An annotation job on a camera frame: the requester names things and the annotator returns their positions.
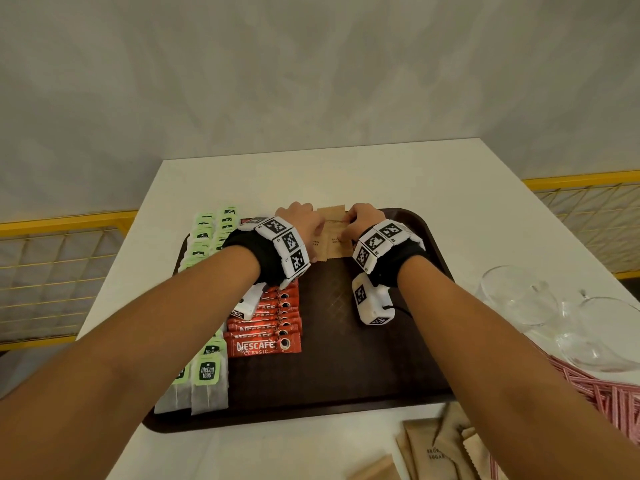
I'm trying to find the clear glass cups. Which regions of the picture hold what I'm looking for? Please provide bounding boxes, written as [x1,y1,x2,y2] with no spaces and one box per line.
[475,265,640,373]

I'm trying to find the person's right hand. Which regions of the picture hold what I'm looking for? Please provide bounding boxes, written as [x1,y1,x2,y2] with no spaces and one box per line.
[339,202,387,245]

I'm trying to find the wristband with marker tiles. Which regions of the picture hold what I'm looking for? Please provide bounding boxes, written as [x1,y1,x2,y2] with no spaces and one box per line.
[352,219,427,288]
[222,216,312,291]

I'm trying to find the neat rows of tea bags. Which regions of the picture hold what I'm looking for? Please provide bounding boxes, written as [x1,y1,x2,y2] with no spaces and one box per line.
[153,206,240,415]

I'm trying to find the brown plastic tray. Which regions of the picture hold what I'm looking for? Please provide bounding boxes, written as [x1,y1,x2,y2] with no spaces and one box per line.
[142,208,456,434]

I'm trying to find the pile of brown sugar packets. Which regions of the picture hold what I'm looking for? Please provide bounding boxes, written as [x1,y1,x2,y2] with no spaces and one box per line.
[347,402,501,480]

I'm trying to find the person's left hand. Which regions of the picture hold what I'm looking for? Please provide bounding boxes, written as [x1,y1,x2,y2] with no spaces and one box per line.
[275,201,326,263]

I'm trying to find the person's left forearm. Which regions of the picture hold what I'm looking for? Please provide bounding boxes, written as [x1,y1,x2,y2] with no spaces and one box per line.
[0,245,261,480]

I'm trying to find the pile of pink stirrer sticks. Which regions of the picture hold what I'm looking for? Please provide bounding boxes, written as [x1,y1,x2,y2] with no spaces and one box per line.
[542,344,640,445]

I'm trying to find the right wristband with marker tiles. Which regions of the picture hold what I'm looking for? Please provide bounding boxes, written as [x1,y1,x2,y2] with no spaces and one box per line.
[352,219,427,288]

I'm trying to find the person's right forearm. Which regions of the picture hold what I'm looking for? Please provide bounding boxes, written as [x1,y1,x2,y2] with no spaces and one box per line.
[397,255,640,480]

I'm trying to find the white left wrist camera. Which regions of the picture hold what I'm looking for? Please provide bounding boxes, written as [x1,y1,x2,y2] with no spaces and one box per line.
[229,282,269,321]

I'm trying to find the marker cube on right wrist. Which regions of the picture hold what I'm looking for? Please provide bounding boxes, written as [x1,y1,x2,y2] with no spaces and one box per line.
[351,273,396,327]

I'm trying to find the left wristband with marker tiles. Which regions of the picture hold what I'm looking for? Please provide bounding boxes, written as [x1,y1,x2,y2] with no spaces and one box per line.
[222,216,312,291]

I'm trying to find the row of red Nescafe sachets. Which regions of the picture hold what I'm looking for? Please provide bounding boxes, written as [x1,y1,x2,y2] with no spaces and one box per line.
[223,217,303,358]

